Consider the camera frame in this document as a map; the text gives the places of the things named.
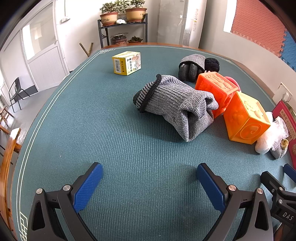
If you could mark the white mesh sachet bag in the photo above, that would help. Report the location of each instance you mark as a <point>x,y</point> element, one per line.
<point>274,139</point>

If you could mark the yellow cardboard box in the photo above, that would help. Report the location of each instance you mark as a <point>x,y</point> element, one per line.
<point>126,63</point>

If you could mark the white standing air conditioner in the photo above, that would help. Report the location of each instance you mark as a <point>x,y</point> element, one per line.
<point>181,22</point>

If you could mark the black metal chair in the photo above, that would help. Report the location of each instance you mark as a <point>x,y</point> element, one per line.
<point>16,93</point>

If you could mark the white door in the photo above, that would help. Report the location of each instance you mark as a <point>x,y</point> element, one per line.
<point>41,49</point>

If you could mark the blue foam wall mat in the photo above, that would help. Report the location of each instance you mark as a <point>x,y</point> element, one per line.
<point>288,52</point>

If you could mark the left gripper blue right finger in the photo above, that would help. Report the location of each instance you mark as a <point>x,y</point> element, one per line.
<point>214,186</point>

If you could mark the red tin storage box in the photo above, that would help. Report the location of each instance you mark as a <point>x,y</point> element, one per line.
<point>282,109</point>

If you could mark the small grey knit glove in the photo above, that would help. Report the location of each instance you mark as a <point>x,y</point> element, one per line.
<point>190,67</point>

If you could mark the left terracotta plant pot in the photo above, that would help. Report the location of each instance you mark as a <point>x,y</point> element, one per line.
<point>108,19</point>

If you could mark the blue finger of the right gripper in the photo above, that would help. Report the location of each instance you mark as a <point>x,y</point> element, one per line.
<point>270,182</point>
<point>290,171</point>

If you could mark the white stone ornament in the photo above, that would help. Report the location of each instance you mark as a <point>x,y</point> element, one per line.
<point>120,21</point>

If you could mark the dark decorated pot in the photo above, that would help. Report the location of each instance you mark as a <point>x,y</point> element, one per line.
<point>119,39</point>

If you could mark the green table mat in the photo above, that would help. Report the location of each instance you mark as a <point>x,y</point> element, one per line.
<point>149,189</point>

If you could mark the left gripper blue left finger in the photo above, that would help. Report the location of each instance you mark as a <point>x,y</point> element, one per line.
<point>85,185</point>

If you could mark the black fuzzy pompom keychain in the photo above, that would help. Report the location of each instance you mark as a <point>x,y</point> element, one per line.
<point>212,65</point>

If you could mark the red foam wall mat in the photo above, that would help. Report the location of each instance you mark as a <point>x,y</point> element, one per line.
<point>255,22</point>

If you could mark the large grey knit glove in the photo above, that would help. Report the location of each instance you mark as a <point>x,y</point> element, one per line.
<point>188,110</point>

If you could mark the pink twisted rubber toy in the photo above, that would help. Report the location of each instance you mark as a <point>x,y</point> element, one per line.
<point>234,82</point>

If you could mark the wooden chair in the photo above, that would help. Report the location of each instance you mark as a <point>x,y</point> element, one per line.
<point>11,147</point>

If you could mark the small bonsai pot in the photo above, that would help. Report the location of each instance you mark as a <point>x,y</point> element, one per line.
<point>135,39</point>

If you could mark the terracotta plant pot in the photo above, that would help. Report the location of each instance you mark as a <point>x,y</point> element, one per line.
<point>108,19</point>
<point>135,14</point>

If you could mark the light orange embossed toy cube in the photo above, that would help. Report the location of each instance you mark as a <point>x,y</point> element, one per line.
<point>245,119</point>

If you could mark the right terracotta plant pot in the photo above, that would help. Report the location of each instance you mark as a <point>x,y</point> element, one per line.
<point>135,14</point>

